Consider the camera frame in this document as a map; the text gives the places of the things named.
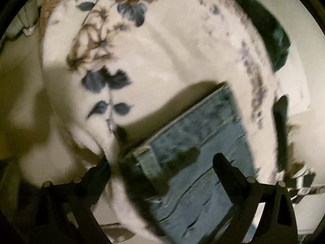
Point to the dark green duvet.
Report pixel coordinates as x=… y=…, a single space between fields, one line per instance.
x=271 y=38

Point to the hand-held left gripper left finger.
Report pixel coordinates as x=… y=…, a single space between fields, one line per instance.
x=97 y=180

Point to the folded dark jeans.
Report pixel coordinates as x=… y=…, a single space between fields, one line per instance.
x=280 y=132

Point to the blue jeans pants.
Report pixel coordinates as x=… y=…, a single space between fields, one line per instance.
x=203 y=142

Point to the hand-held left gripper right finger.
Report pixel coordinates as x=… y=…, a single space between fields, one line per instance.
x=226 y=172

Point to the pink floral sheet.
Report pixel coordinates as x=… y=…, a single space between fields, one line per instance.
x=50 y=7

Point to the green striped curtain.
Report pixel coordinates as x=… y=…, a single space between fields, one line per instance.
x=20 y=22

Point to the floral blanket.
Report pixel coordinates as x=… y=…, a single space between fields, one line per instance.
x=165 y=56

